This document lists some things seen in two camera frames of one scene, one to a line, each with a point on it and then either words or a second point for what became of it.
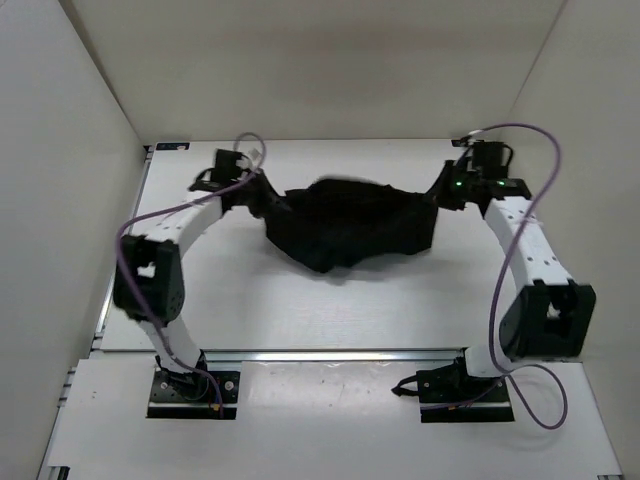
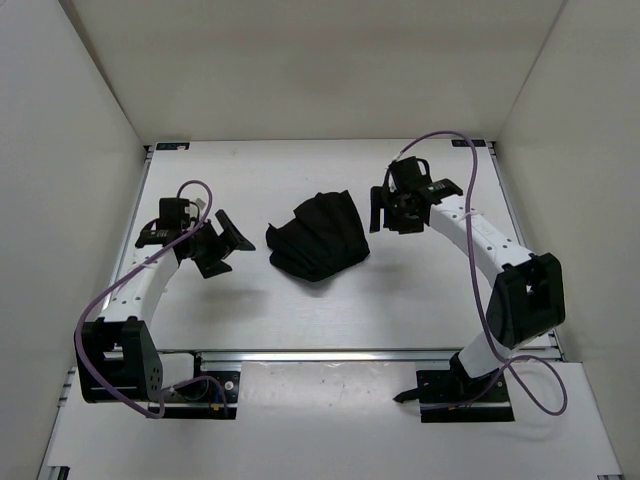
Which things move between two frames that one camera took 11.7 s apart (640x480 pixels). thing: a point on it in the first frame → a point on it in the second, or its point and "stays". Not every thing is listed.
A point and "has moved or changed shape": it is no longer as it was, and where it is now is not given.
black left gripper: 272,203 → 211,267
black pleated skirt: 338,223 has moved or changed shape
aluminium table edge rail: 335,356 stays
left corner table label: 173,146 stays
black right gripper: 437,193 → 381,198
